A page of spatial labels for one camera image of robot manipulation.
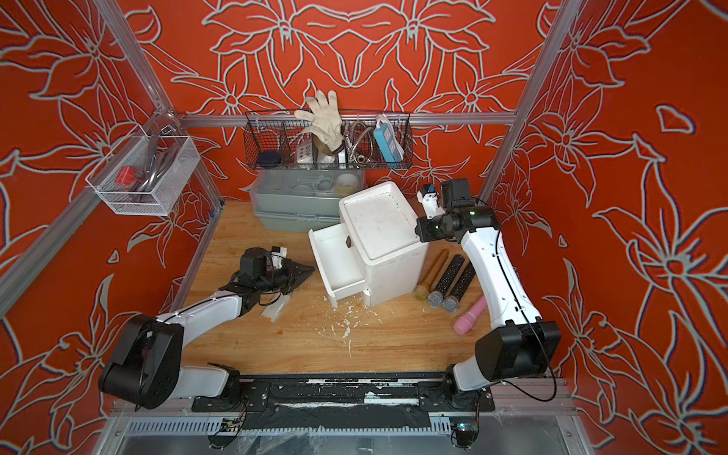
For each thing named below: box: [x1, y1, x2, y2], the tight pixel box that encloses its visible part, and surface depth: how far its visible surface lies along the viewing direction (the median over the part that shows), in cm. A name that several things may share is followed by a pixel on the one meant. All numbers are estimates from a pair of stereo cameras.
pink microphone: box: [453, 294, 488, 336], surface depth 85 cm
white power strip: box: [296, 142, 314, 164], surface depth 95 cm
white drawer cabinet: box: [339, 181, 430, 307], surface depth 83 cm
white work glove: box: [293, 90, 345, 156], surface depth 91 cm
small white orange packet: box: [260, 293, 292, 324], surface depth 89 cm
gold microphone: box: [413, 248, 450, 301], surface depth 96 cm
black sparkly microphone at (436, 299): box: [427, 254, 465, 309], surface depth 92 cm
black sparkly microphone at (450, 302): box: [441, 260, 477, 313], surface depth 92 cm
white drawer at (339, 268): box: [308, 222, 366, 310], surface depth 90 cm
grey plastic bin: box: [249, 168, 368, 234], surface depth 102 cm
